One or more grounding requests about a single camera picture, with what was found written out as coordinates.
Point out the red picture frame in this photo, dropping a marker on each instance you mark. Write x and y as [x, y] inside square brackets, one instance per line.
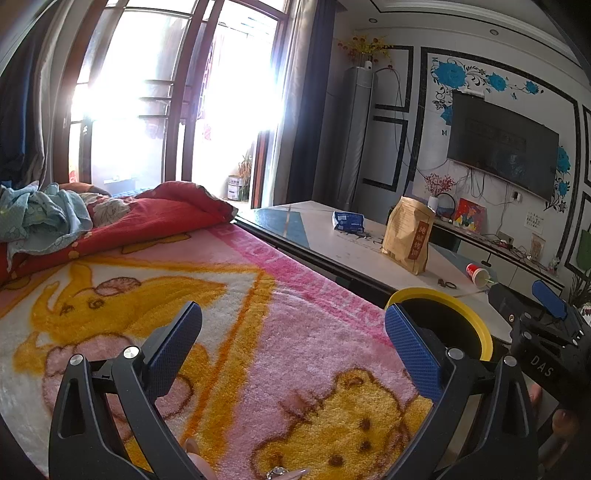
[470, 216]

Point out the blue tissue pack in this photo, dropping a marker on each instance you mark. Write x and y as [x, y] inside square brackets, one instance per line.
[349, 222]

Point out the white tv cabinet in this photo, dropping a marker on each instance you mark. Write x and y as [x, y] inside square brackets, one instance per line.
[509, 266]

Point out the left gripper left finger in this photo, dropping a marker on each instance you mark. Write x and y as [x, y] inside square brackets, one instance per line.
[84, 441]

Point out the yellow flower vase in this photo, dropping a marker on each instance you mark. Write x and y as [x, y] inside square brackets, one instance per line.
[367, 52]

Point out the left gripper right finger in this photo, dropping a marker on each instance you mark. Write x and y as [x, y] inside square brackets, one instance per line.
[502, 440]

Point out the coffee table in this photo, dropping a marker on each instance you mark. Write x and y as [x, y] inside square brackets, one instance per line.
[304, 230]

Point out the red quilt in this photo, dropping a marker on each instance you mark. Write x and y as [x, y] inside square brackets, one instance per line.
[171, 208]

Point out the red paper cup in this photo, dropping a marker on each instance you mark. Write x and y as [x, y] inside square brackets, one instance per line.
[479, 276]

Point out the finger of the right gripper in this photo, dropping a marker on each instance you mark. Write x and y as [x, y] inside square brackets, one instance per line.
[549, 299]

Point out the wall mounted television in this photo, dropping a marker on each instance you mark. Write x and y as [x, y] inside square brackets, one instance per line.
[503, 143]

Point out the person right hand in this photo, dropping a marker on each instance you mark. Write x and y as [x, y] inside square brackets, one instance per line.
[565, 424]

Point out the light blue garment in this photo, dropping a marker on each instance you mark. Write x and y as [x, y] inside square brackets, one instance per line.
[40, 222]

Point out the dark blue curtain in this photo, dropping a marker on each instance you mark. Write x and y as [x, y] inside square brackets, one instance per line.
[309, 126]

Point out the brown paper bag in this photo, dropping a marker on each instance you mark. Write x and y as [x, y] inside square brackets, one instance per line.
[406, 240]

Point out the yellow rim trash bin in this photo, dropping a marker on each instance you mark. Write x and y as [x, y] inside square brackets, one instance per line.
[454, 323]

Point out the grey standing air conditioner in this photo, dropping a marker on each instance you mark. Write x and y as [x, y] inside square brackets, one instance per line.
[343, 137]

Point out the pink cartoon blanket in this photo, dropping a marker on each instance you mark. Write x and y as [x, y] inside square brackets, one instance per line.
[289, 370]

